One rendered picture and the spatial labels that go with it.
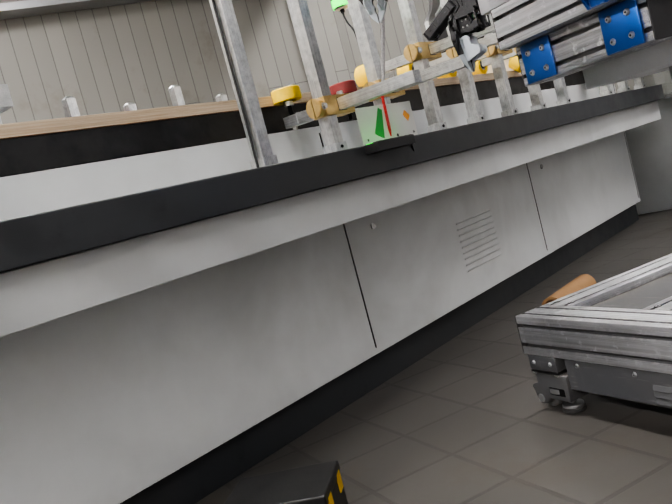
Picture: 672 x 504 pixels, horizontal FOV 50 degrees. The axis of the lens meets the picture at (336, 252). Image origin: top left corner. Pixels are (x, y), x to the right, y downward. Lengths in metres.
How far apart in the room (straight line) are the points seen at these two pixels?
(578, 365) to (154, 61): 5.67
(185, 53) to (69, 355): 5.52
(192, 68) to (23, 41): 1.41
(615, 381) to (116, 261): 0.99
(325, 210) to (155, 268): 0.52
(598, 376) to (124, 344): 0.99
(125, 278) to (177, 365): 0.36
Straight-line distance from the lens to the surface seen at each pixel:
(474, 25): 1.92
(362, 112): 1.95
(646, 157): 4.57
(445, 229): 2.58
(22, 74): 6.64
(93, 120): 1.67
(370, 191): 1.94
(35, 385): 1.53
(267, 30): 7.22
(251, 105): 1.67
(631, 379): 1.52
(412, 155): 2.06
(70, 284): 1.35
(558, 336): 1.62
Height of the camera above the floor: 0.62
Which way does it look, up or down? 5 degrees down
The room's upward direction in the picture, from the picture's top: 15 degrees counter-clockwise
